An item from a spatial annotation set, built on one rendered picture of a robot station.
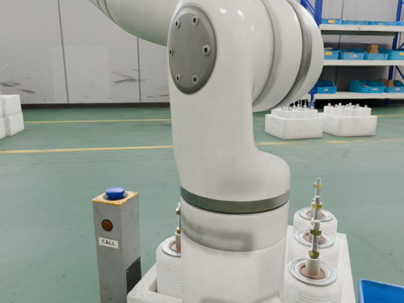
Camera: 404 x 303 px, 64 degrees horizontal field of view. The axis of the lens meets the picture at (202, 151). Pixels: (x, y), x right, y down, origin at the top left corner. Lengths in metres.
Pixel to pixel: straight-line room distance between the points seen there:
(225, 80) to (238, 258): 0.13
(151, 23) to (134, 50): 5.41
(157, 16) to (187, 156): 0.17
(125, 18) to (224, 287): 0.29
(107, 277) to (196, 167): 0.58
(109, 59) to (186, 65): 5.58
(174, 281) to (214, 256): 0.37
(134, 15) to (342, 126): 2.99
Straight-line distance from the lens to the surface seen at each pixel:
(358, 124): 3.37
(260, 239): 0.25
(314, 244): 0.57
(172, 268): 0.61
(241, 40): 0.21
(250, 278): 0.27
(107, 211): 0.71
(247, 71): 0.21
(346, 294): 0.69
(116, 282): 0.78
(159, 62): 5.76
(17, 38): 6.16
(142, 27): 0.38
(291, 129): 2.99
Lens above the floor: 0.57
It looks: 14 degrees down
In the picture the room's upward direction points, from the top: straight up
